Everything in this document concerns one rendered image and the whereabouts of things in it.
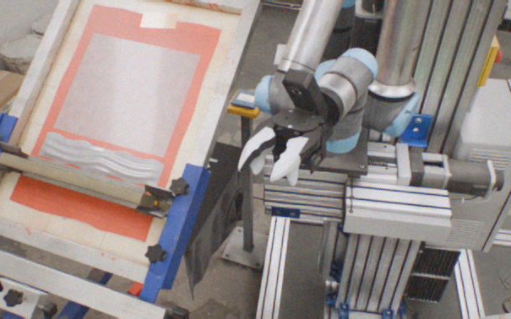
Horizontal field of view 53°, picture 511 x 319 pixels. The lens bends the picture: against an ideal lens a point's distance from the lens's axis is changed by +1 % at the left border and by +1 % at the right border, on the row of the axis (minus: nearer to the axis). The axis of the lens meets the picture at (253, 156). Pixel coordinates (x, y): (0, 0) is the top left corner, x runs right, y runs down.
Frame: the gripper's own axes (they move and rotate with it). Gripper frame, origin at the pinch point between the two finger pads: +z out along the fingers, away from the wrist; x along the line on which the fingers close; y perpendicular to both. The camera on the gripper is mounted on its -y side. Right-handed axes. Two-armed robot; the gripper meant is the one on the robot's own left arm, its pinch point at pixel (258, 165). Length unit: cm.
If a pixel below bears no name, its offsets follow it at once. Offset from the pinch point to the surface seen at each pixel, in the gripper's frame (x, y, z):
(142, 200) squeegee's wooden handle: 43, 33, -10
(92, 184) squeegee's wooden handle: 56, 31, -7
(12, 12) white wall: 304, 78, -144
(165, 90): 57, 23, -39
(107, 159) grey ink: 63, 34, -18
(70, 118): 79, 28, -22
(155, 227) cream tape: 43, 44, -11
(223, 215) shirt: 56, 80, -49
